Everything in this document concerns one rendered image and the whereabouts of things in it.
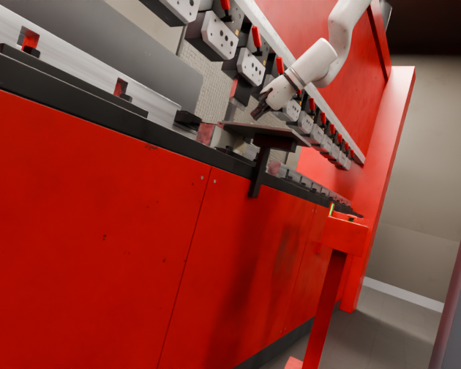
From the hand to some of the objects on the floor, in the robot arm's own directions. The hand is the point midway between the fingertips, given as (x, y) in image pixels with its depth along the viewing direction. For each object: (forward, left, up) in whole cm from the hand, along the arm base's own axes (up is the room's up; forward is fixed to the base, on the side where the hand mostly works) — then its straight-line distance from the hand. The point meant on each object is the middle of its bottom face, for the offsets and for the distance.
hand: (257, 113), depth 112 cm
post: (+77, -101, -107) cm, 166 cm away
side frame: (+12, -227, -107) cm, 251 cm away
